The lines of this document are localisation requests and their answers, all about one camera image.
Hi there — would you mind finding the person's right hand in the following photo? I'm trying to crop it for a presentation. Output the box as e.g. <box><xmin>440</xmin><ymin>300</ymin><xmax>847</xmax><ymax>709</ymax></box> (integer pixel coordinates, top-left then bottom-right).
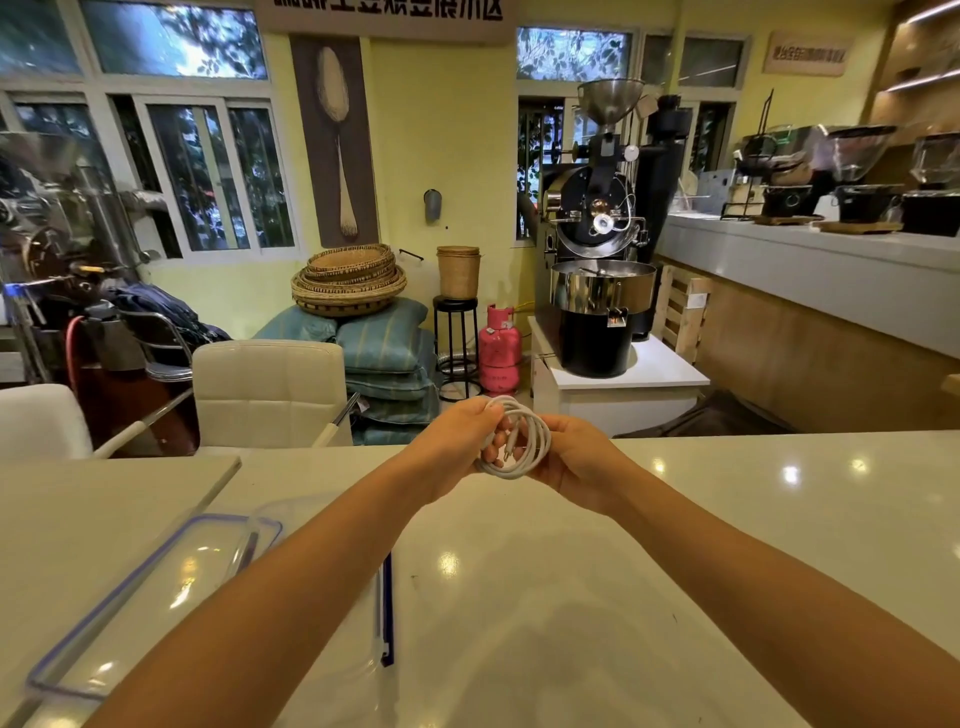
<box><xmin>522</xmin><ymin>413</ymin><xmax>640</xmax><ymax>520</ymax></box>

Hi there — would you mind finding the person's left hand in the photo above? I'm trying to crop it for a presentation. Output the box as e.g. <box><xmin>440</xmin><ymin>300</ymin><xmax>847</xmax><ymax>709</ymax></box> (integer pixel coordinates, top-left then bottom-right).
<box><xmin>405</xmin><ymin>396</ymin><xmax>513</xmax><ymax>506</ymax></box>

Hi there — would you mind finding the white cable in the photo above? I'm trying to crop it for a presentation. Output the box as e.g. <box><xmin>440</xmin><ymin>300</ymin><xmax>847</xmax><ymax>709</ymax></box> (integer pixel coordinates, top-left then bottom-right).
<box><xmin>473</xmin><ymin>395</ymin><xmax>553</xmax><ymax>482</ymax></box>

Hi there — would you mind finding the person's right forearm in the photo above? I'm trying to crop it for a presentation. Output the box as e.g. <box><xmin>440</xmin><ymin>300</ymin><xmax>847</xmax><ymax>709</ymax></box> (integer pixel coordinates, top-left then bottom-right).
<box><xmin>609</xmin><ymin>466</ymin><xmax>960</xmax><ymax>728</ymax></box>

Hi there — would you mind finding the person's left forearm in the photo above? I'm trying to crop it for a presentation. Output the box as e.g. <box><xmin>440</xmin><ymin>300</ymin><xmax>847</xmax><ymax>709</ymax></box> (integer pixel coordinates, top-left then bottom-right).
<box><xmin>81</xmin><ymin>450</ymin><xmax>440</xmax><ymax>728</ymax></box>

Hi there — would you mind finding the pink gas cylinder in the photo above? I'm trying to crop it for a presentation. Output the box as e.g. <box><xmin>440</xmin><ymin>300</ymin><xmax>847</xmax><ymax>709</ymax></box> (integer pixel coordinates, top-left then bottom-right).
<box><xmin>477</xmin><ymin>303</ymin><xmax>523</xmax><ymax>396</ymax></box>

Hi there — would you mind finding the black metal stool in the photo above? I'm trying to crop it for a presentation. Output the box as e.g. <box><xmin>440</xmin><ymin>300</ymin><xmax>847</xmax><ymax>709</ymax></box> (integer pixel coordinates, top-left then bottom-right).
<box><xmin>432</xmin><ymin>295</ymin><xmax>482</xmax><ymax>402</ymax></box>

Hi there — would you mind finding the tall woven basket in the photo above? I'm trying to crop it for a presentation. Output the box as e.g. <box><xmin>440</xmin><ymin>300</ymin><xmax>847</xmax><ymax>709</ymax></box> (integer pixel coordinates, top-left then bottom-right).
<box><xmin>436</xmin><ymin>245</ymin><xmax>482</xmax><ymax>301</ymax></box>

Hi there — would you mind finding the wooden pallet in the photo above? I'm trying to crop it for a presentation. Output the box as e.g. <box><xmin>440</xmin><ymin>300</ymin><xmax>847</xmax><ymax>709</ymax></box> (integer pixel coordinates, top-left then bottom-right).
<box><xmin>651</xmin><ymin>264</ymin><xmax>714</xmax><ymax>366</ymax></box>

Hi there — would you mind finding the large woven tray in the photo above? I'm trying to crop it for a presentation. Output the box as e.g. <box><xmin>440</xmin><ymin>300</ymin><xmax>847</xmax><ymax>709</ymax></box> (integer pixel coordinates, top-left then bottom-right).
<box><xmin>290</xmin><ymin>264</ymin><xmax>409</xmax><ymax>319</ymax></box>

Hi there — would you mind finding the small woven tray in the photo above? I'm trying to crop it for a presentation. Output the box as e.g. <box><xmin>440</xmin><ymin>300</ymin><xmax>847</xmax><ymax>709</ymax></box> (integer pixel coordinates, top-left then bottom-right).
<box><xmin>305</xmin><ymin>243</ymin><xmax>397</xmax><ymax>285</ymax></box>

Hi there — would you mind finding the black coffee roaster machine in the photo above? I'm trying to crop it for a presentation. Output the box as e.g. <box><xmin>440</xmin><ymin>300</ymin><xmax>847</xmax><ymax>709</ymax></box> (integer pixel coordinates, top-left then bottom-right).
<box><xmin>536</xmin><ymin>78</ymin><xmax>660</xmax><ymax>380</ymax></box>

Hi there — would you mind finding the white padded chair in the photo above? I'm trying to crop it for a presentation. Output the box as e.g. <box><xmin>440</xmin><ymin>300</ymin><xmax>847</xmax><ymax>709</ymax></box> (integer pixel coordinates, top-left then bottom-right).
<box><xmin>192</xmin><ymin>339</ymin><xmax>355</xmax><ymax>450</ymax></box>
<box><xmin>0</xmin><ymin>383</ymin><xmax>195</xmax><ymax>461</ymax></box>

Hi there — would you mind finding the black exhaust cylinder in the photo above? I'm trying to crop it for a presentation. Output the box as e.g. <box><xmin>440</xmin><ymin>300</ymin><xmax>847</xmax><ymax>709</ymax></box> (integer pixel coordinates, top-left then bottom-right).
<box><xmin>649</xmin><ymin>93</ymin><xmax>696</xmax><ymax>343</ymax></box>

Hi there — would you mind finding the white bar counter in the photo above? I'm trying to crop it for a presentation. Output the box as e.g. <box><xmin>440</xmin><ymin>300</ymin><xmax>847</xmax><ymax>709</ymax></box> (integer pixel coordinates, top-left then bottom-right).
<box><xmin>655</xmin><ymin>213</ymin><xmax>960</xmax><ymax>435</ymax></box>

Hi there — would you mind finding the brown spoon poster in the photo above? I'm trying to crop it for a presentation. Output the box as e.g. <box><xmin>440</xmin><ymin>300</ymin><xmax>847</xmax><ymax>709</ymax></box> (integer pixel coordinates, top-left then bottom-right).
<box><xmin>289</xmin><ymin>34</ymin><xmax>381</xmax><ymax>249</ymax></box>

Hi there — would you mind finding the clear plastic container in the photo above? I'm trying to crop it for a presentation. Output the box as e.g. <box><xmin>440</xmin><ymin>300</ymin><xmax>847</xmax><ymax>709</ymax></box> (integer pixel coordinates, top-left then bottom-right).
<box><xmin>243</xmin><ymin>491</ymin><xmax>399</xmax><ymax>728</ymax></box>

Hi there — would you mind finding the black coffee grinder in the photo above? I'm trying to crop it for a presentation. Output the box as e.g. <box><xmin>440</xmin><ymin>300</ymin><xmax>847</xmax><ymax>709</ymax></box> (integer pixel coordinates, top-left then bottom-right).
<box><xmin>822</xmin><ymin>123</ymin><xmax>903</xmax><ymax>225</ymax></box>
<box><xmin>900</xmin><ymin>132</ymin><xmax>960</xmax><ymax>238</ymax></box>
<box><xmin>736</xmin><ymin>126</ymin><xmax>826</xmax><ymax>220</ymax></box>

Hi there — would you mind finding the blue jacket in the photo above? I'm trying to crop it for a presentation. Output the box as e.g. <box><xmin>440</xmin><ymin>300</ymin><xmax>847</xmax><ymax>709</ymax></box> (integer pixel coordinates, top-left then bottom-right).
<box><xmin>101</xmin><ymin>282</ymin><xmax>232</xmax><ymax>350</ymax></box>

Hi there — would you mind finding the black metal stand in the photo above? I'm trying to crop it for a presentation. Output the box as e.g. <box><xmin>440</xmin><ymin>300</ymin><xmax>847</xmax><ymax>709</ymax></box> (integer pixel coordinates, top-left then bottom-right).
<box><xmin>720</xmin><ymin>87</ymin><xmax>777</xmax><ymax>222</ymax></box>

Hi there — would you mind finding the wooden serving board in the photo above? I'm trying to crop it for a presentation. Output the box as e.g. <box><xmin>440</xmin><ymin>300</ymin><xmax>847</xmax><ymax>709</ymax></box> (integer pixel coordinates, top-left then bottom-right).
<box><xmin>811</xmin><ymin>219</ymin><xmax>905</xmax><ymax>237</ymax></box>

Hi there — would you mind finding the clear lid with blue seal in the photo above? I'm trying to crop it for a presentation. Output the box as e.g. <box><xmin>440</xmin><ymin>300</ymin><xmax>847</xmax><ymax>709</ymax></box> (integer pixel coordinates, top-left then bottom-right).
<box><xmin>25</xmin><ymin>513</ymin><xmax>285</xmax><ymax>703</ymax></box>

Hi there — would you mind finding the steel roasting machine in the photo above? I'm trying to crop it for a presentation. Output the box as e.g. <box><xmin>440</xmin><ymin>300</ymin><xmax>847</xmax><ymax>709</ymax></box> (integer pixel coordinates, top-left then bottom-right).
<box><xmin>0</xmin><ymin>131</ymin><xmax>170</xmax><ymax>384</ymax></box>

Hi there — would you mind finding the white pedestal cabinet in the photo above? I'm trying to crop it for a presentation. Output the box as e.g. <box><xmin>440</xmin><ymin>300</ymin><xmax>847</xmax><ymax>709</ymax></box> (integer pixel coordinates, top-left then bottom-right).
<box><xmin>527</xmin><ymin>315</ymin><xmax>711</xmax><ymax>438</ymax></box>

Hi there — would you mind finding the chrome frame chair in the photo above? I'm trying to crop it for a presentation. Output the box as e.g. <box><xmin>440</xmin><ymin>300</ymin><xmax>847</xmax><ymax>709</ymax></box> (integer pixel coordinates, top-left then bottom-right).
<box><xmin>112</xmin><ymin>307</ymin><xmax>198</xmax><ymax>385</ymax></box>

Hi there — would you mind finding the narrow white frame window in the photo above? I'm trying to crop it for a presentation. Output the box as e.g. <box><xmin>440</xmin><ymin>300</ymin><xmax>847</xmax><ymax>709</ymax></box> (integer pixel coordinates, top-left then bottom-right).
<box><xmin>514</xmin><ymin>26</ymin><xmax>640</xmax><ymax>247</ymax></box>

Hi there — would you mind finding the large white frame window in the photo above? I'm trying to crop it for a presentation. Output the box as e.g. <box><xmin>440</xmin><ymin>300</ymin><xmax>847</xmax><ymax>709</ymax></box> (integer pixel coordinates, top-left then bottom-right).
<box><xmin>0</xmin><ymin>0</ymin><xmax>303</xmax><ymax>265</ymax></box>

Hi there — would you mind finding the lettered wall banner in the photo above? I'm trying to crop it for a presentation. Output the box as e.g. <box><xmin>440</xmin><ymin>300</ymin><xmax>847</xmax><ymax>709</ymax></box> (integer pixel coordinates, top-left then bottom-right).
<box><xmin>253</xmin><ymin>0</ymin><xmax>514</xmax><ymax>45</ymax></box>

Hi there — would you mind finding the red hose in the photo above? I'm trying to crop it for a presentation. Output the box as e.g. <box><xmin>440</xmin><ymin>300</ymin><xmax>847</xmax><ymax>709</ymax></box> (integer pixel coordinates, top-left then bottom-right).
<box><xmin>63</xmin><ymin>315</ymin><xmax>87</xmax><ymax>399</ymax></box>

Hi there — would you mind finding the beige wall sign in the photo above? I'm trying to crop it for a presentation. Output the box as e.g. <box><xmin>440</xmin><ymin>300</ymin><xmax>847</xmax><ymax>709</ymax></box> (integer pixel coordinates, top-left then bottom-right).
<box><xmin>762</xmin><ymin>30</ymin><xmax>854</xmax><ymax>78</ymax></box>

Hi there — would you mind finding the wooden wall shelf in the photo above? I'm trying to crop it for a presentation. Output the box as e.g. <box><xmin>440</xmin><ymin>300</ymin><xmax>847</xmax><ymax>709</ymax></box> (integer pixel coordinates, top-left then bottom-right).
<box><xmin>868</xmin><ymin>0</ymin><xmax>960</xmax><ymax>130</ymax></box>

